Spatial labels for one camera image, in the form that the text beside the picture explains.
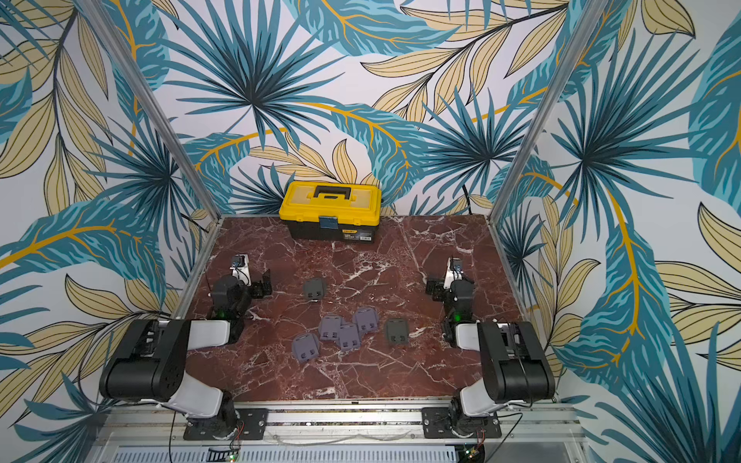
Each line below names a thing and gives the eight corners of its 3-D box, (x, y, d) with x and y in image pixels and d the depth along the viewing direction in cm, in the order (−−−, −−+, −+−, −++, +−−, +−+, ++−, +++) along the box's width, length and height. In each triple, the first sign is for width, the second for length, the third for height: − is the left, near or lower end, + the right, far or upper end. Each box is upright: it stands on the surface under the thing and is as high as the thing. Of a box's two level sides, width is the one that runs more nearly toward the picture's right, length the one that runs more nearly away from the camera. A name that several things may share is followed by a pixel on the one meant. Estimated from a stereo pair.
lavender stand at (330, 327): (320, 340, 90) (319, 337, 88) (322, 318, 94) (322, 315, 92) (339, 340, 90) (339, 337, 88) (341, 318, 94) (340, 315, 92)
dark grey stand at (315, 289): (302, 301, 98) (301, 297, 96) (305, 281, 103) (304, 278, 101) (324, 301, 98) (324, 297, 96) (327, 282, 103) (326, 278, 101)
